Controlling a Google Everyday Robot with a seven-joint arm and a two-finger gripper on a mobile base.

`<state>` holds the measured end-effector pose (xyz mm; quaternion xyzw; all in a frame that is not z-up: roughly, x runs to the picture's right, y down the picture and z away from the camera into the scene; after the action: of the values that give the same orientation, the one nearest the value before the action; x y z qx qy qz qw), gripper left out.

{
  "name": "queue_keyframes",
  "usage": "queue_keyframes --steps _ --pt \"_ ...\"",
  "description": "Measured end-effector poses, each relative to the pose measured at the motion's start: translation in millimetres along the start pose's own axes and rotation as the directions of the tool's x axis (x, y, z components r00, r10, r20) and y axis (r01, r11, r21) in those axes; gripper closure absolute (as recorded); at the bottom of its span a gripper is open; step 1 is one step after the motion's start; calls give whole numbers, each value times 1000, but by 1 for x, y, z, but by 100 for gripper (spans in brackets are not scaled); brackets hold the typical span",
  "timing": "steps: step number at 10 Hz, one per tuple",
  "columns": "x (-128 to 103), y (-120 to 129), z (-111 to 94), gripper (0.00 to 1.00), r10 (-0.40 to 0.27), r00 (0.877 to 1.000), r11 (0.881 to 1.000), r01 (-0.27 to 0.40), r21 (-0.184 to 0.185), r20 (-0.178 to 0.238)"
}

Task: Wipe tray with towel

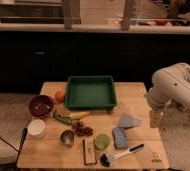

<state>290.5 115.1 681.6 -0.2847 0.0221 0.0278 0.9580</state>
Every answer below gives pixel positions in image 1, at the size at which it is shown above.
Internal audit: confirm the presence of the grey towel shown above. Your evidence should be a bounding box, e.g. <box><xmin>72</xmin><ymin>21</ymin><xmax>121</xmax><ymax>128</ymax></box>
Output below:
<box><xmin>117</xmin><ymin>113</ymin><xmax>141</xmax><ymax>129</ymax></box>

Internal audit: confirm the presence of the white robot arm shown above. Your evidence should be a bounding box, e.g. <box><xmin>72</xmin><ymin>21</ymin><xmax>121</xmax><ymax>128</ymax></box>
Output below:
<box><xmin>146</xmin><ymin>63</ymin><xmax>190</xmax><ymax>128</ymax></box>

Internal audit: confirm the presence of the green plastic tray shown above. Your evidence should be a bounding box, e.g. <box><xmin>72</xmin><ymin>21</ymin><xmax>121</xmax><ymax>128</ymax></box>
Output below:
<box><xmin>65</xmin><ymin>76</ymin><xmax>117</xmax><ymax>110</ymax></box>

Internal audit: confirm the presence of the blue sponge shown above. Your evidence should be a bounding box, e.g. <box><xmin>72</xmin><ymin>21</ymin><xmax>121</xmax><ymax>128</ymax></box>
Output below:
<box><xmin>112</xmin><ymin>127</ymin><xmax>128</xmax><ymax>149</ymax></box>

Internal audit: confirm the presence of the green plastic cup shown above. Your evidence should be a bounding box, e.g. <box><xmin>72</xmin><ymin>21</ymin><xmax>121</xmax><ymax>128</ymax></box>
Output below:
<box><xmin>94</xmin><ymin>134</ymin><xmax>110</xmax><ymax>150</ymax></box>

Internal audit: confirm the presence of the wooden rectangular block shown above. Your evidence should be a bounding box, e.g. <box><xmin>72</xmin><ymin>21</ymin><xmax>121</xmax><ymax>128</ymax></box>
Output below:
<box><xmin>83</xmin><ymin>138</ymin><xmax>97</xmax><ymax>165</ymax></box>

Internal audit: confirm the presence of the brown grape bunch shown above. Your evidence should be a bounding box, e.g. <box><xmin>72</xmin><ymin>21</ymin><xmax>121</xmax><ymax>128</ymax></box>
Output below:
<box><xmin>72</xmin><ymin>121</ymin><xmax>93</xmax><ymax>136</ymax></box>

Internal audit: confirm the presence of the green pepper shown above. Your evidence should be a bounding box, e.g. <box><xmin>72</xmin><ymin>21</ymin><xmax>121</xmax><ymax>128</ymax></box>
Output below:
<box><xmin>53</xmin><ymin>114</ymin><xmax>72</xmax><ymax>125</ymax></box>

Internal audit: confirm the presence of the small metal cup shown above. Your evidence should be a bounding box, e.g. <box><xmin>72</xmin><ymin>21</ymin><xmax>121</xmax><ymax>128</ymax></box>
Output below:
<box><xmin>60</xmin><ymin>130</ymin><xmax>74</xmax><ymax>147</ymax></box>

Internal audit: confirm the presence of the orange fruit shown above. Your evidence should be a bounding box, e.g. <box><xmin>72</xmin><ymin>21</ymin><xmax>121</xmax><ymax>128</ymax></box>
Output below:
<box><xmin>54</xmin><ymin>90</ymin><xmax>65</xmax><ymax>103</ymax></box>

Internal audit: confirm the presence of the wooden cutting board table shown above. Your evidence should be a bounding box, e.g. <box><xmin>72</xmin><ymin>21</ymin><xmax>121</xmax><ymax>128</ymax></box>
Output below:
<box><xmin>17</xmin><ymin>82</ymin><xmax>169</xmax><ymax>170</ymax></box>

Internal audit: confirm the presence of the dark red bowl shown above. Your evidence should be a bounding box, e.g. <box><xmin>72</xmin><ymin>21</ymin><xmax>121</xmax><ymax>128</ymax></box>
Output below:
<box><xmin>29</xmin><ymin>95</ymin><xmax>53</xmax><ymax>118</ymax></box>

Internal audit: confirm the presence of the white cup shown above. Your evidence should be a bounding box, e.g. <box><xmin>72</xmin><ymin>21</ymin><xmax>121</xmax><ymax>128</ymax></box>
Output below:
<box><xmin>28</xmin><ymin>119</ymin><xmax>46</xmax><ymax>139</ymax></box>

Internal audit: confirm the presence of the white handled dish brush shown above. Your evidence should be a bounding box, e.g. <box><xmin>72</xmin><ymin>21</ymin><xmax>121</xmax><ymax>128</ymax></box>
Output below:
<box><xmin>100</xmin><ymin>144</ymin><xmax>144</xmax><ymax>167</ymax></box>

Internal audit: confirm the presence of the black cable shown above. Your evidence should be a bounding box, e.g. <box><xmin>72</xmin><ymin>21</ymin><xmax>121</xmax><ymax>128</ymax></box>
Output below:
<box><xmin>0</xmin><ymin>125</ymin><xmax>20</xmax><ymax>154</ymax></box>

